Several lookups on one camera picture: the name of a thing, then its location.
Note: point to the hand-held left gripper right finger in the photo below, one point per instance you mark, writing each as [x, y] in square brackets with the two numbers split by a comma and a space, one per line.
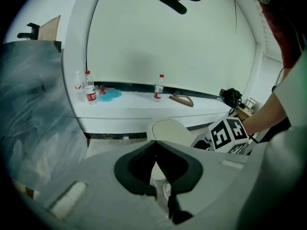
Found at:
[211, 176]

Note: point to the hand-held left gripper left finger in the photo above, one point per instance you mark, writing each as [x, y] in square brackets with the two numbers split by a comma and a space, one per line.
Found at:
[96, 188]

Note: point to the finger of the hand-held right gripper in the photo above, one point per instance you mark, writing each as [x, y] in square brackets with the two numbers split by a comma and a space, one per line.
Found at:
[197, 142]

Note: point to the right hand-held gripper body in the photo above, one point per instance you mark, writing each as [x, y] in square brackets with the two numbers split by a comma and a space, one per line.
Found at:
[223, 134]

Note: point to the white round object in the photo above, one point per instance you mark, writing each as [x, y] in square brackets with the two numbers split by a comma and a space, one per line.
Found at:
[170, 133]

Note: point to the person's right forearm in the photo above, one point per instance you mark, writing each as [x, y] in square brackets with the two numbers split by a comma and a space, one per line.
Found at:
[266, 115]

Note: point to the small wooden box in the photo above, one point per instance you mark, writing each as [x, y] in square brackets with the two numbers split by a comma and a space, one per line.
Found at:
[244, 114]

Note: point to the white window sill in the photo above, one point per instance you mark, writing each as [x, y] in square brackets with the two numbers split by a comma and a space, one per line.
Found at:
[144, 109]

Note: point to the clear bottle red cap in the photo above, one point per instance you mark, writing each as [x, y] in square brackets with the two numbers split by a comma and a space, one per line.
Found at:
[158, 92]
[90, 92]

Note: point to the blue fluffy duster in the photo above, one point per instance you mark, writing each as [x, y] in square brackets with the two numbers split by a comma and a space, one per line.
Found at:
[110, 95]

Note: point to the red crumpled wrapper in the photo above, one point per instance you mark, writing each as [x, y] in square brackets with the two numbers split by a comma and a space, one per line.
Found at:
[103, 90]

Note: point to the clear bottle white cap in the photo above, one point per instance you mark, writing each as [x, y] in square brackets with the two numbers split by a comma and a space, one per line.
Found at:
[79, 90]

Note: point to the grey marble pattern box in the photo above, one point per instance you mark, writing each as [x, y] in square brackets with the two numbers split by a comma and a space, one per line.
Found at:
[31, 104]

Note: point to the person's red shirt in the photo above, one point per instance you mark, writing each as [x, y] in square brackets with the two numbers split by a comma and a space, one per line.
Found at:
[278, 27]

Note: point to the brown wooden board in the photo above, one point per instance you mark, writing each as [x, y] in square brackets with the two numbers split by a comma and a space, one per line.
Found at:
[50, 29]

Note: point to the brown triangular frame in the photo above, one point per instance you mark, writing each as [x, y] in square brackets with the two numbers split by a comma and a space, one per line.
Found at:
[183, 101]

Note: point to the black head-mounted camera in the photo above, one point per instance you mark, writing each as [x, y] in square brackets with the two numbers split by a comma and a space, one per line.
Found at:
[175, 5]

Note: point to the black metal bracket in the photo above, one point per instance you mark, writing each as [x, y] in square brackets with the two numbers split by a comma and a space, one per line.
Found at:
[30, 32]

